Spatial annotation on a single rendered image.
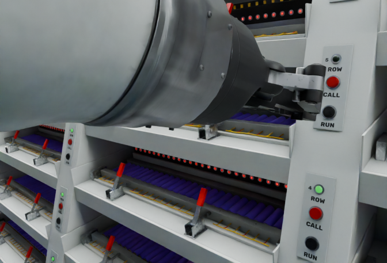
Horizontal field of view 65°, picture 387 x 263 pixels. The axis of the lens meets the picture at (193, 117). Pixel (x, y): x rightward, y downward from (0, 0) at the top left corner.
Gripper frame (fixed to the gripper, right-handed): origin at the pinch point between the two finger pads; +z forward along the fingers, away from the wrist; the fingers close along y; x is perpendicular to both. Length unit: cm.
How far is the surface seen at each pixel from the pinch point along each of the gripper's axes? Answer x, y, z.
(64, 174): -24, -71, 12
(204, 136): -6.0, -23.7, 14.3
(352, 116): 0.3, 2.6, 12.1
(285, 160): -7.5, -5.9, 12.3
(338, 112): 0.6, 0.9, 11.9
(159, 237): -28.5, -30.6, 13.0
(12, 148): -24, -119, 14
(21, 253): -62, -105, 18
